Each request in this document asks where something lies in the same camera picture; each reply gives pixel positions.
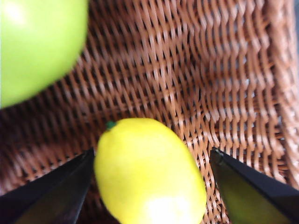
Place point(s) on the yellow lemon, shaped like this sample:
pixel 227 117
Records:
pixel 147 172

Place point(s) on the brown wicker basket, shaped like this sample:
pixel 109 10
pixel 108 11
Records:
pixel 187 70

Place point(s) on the green apple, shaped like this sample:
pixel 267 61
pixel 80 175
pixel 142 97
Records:
pixel 37 46

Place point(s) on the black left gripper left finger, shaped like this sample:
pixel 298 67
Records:
pixel 51 198

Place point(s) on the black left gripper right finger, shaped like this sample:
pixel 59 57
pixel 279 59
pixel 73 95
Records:
pixel 252 198

